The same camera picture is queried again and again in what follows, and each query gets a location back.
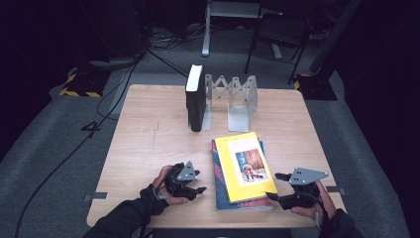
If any yellow book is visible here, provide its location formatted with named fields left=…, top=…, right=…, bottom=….
left=213, top=131, right=279, bottom=204

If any long black floor cable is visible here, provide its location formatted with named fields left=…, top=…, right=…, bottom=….
left=13, top=59, right=140, bottom=238

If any left hand-held gripper cable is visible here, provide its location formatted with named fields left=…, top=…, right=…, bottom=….
left=139, top=184, right=160, bottom=238

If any right hand-held gripper cable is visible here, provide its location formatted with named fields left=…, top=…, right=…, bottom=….
left=310, top=191, right=326, bottom=232

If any person's right hand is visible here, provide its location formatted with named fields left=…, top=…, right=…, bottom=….
left=290, top=189, right=338, bottom=221

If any dark slanted pole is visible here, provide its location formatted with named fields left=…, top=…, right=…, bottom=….
left=308, top=0, right=363, bottom=75

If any metal expandable book rack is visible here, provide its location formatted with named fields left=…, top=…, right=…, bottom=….
left=201, top=73, right=260, bottom=133

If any bundle of floor cables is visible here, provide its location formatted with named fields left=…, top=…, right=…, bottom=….
left=147, top=23, right=206, bottom=53

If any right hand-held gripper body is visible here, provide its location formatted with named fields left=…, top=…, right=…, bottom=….
left=286, top=167, right=330, bottom=210

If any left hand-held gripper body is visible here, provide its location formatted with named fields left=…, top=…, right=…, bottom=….
left=163, top=161, right=200, bottom=199

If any hand-held gripper cable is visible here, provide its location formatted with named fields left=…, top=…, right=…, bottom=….
left=139, top=184, right=160, bottom=238
left=310, top=191, right=326, bottom=232

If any red and blue illustrated book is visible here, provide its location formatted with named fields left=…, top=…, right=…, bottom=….
left=211, top=139, right=275, bottom=212

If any black hardcover book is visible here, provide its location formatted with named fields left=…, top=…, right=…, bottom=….
left=184, top=63, right=207, bottom=133

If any black chair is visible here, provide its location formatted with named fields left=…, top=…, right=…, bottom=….
left=244, top=11, right=313, bottom=85

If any grey tape strip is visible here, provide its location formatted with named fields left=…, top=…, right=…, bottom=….
left=83, top=191, right=109, bottom=202
left=325, top=186, right=347, bottom=196

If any grey metal desk frame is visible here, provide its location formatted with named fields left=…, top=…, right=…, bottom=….
left=201, top=0, right=263, bottom=58

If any person's left hand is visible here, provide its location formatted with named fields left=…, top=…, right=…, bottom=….
left=152, top=165, right=188, bottom=206

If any yellow black striped stand base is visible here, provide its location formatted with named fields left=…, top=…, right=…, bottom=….
left=58, top=65, right=110, bottom=98
left=292, top=72, right=339, bottom=102

